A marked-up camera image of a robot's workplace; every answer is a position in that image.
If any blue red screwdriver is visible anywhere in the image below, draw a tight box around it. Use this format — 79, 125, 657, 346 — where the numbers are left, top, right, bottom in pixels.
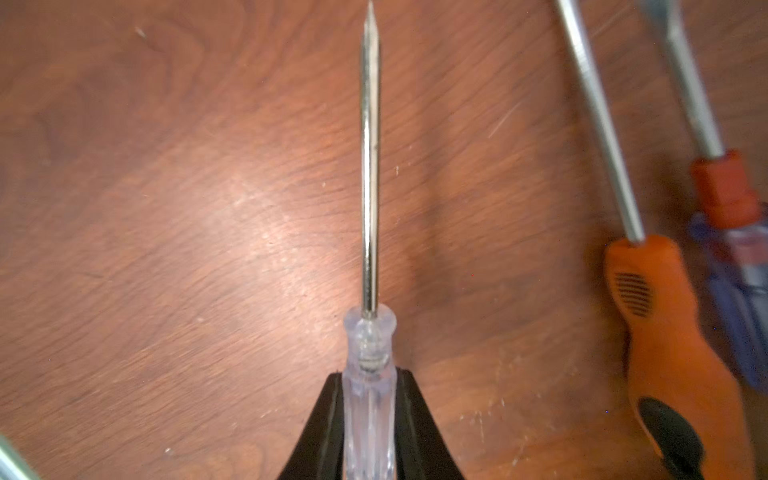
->
638, 0, 767, 393

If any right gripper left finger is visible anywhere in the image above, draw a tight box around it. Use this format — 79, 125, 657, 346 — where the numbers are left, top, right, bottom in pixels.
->
277, 373, 345, 480

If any orange black long screwdriver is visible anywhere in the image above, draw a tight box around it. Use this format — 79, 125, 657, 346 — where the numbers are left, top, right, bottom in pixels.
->
557, 1, 756, 479

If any clear handle screwdriver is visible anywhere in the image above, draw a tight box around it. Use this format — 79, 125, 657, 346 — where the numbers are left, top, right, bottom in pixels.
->
342, 1, 397, 479

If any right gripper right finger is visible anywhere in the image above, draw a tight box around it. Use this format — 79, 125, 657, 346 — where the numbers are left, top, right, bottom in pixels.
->
394, 368, 465, 480

